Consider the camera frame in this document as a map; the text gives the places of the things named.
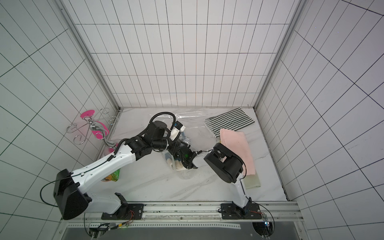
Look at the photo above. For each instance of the clear plastic vacuum bag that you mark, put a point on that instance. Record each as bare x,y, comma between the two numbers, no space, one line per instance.
174,119

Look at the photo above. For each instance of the pink towel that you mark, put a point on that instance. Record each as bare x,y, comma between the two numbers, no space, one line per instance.
237,143

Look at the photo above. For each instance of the blue and beige towel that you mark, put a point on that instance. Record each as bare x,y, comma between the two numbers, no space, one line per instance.
173,163

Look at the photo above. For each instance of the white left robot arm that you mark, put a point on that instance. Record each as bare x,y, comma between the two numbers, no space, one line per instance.
72,189

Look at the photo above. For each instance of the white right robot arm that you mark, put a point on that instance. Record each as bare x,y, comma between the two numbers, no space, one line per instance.
228,166

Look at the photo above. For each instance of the green white striped towel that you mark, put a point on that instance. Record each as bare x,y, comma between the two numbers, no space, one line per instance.
233,120

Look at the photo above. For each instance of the pale yellow folded towel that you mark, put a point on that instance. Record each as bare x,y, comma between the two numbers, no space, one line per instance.
252,182

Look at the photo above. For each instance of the colourful snack packet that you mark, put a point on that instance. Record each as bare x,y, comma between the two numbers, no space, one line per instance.
113,177

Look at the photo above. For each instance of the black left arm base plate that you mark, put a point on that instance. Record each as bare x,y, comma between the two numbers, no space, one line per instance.
126,211

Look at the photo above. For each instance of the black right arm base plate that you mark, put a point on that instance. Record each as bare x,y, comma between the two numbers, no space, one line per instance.
233,212

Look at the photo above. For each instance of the aluminium mounting rail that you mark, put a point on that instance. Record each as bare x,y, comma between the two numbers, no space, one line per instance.
276,216

